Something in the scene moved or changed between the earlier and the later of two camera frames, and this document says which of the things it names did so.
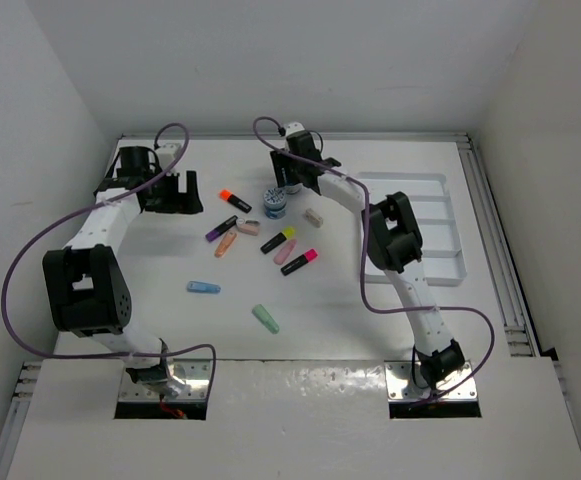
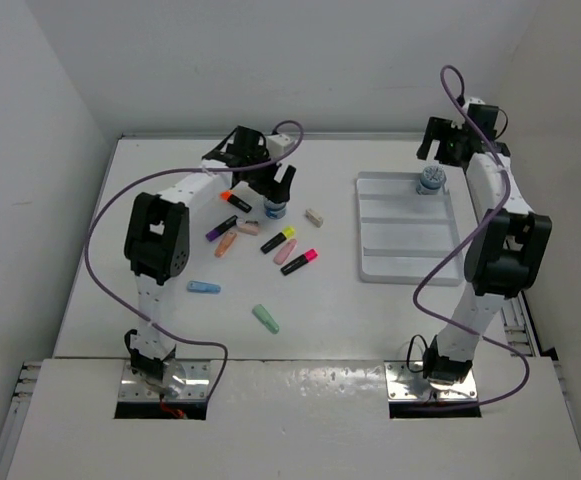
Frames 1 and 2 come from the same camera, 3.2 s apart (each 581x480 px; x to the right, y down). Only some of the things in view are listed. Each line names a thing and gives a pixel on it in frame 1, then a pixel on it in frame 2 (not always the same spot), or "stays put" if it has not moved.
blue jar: [291, 190] → [432, 181]
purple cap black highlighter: [209, 236] stays put
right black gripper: [282, 163] → [442, 130]
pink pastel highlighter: [284, 251] stays put
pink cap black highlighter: [308, 256] stays put
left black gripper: [179, 202] → [271, 189]
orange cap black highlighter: [229, 197] stays put
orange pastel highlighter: [224, 244] stays put
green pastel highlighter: [268, 322] stays put
